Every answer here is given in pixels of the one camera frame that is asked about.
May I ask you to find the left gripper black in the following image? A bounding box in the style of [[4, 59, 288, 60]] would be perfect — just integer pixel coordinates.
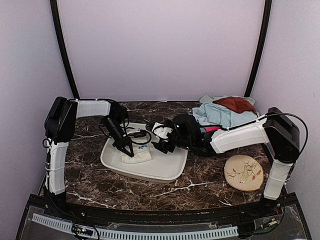
[[102, 116, 134, 157]]

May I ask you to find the right black frame post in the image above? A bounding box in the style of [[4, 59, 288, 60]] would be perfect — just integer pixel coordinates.
[[244, 0, 273, 98]]

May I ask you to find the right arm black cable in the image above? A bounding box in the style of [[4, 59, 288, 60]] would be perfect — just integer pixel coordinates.
[[219, 112, 310, 161]]

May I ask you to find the left black frame post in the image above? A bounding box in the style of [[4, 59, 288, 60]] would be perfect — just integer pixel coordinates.
[[49, 0, 80, 99]]

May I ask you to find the white slotted cable duct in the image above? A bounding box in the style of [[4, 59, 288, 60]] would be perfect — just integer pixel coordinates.
[[31, 213, 239, 240]]

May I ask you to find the light blue towel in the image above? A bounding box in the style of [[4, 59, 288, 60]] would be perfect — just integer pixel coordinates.
[[192, 102, 260, 128]]

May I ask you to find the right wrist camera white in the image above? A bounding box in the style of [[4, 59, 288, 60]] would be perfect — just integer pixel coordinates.
[[145, 121, 173, 140]]

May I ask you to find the black front rail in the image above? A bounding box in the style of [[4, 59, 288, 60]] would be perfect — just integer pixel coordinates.
[[44, 197, 298, 227]]

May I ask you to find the black frame post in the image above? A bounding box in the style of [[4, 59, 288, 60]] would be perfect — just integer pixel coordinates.
[[49, 0, 80, 99], [244, 0, 273, 98]]

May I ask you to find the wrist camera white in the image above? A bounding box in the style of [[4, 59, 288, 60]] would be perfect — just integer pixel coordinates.
[[126, 128, 147, 138], [145, 121, 173, 140]]

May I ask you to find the dark red towel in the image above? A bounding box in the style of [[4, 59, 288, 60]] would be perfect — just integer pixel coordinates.
[[212, 96, 258, 116]]

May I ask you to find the pink towel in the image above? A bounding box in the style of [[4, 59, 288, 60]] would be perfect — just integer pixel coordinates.
[[204, 126, 220, 133]]

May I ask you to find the left camera black cable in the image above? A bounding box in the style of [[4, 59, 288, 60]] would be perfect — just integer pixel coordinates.
[[98, 117, 153, 146]]

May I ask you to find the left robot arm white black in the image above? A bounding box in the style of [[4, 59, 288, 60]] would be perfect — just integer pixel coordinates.
[[42, 96, 134, 198]]

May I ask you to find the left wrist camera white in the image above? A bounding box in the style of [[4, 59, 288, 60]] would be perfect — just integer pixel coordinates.
[[126, 128, 147, 138]]

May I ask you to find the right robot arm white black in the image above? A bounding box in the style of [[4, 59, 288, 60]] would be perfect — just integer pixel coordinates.
[[150, 107, 301, 217]]

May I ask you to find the white plastic basin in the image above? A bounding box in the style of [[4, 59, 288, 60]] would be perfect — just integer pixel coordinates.
[[100, 138, 188, 183]]

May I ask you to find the round floral wooden plate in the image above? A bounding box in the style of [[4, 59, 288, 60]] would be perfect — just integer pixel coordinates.
[[223, 155, 265, 192]]

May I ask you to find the white embroidered towel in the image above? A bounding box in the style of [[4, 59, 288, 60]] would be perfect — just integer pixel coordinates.
[[121, 144, 152, 165]]

